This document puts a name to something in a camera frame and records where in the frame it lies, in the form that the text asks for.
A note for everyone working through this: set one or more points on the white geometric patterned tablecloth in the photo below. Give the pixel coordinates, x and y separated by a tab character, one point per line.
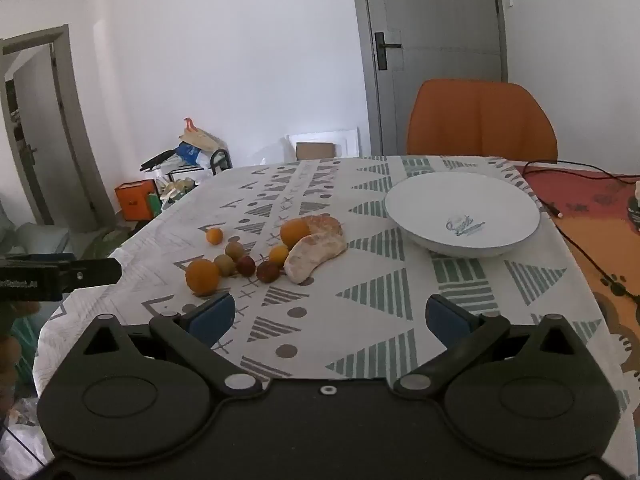
350	280

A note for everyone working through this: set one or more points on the medium round orange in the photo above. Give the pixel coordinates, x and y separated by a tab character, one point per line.
295	233

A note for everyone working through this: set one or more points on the pale cushion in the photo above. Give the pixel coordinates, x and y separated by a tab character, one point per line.
37	239

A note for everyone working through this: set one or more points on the small yellow orange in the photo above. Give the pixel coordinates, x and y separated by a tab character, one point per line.
278	255

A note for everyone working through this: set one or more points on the dark red jujube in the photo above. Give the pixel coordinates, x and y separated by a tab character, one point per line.
267	271
245	265

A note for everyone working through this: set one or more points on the white ceramic bowl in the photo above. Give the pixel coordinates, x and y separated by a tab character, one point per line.
440	205

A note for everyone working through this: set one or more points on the red orange printed mat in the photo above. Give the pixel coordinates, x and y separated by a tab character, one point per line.
580	242

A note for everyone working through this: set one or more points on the tiny orange kumquat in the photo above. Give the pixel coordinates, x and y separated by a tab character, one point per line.
214	236

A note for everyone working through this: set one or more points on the grey side door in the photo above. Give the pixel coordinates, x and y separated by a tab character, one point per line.
45	135

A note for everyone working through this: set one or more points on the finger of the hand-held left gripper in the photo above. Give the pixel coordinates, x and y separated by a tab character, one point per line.
95	272

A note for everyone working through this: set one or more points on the white flat board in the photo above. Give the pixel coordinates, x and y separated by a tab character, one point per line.
350	142

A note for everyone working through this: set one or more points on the person's left hand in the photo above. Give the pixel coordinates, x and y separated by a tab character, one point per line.
22	309

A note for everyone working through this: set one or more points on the large round orange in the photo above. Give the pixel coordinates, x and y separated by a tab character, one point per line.
202	276

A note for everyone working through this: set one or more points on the beige bag with orange hook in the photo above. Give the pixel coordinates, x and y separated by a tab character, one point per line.
199	135

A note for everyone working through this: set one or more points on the blue plastic bag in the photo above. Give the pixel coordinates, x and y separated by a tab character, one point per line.
187	152

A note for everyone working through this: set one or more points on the brown cardboard box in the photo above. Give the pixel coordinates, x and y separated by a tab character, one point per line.
316	151

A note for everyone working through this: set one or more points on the white bottle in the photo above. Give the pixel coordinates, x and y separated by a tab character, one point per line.
635	207

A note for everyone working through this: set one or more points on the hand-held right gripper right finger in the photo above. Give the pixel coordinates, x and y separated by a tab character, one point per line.
446	318

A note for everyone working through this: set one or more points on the orange chair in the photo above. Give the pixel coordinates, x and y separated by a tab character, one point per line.
480	120

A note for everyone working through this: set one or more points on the orange box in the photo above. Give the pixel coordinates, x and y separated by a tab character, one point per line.
134	201

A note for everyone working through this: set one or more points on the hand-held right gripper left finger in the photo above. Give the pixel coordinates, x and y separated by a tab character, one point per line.
214	316

